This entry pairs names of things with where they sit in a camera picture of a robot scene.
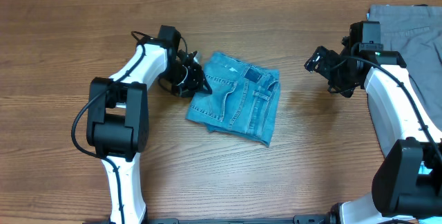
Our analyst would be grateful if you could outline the blue denim jeans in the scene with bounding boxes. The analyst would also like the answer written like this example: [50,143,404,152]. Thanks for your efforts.
[186,52,281,147]

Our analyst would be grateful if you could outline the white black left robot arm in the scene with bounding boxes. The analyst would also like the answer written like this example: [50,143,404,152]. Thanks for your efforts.
[83,26,212,223]

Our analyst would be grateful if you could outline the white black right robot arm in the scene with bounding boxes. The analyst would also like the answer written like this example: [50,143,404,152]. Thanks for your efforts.
[305,21,441,223]

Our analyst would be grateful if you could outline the grey trousers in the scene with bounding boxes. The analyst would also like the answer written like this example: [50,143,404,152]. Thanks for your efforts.
[366,4,442,159]

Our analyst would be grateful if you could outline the light blue garment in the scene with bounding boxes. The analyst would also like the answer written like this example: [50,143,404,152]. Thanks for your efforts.
[419,163,442,224]

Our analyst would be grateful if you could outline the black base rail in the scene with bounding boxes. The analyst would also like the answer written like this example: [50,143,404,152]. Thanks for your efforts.
[141,213,342,224]

